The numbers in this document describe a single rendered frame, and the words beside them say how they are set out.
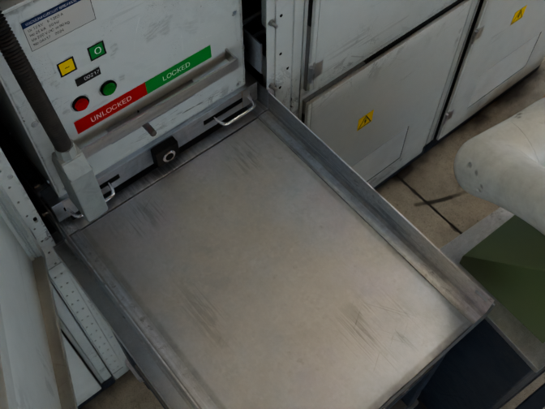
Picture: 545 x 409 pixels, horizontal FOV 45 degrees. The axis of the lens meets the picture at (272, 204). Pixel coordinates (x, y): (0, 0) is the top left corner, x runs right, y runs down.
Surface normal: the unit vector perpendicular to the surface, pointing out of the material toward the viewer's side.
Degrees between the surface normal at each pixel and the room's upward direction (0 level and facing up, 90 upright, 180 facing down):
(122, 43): 90
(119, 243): 0
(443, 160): 0
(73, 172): 60
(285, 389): 0
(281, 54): 90
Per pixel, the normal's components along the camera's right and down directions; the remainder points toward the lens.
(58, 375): 0.00, -0.53
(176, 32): 0.64, 0.65
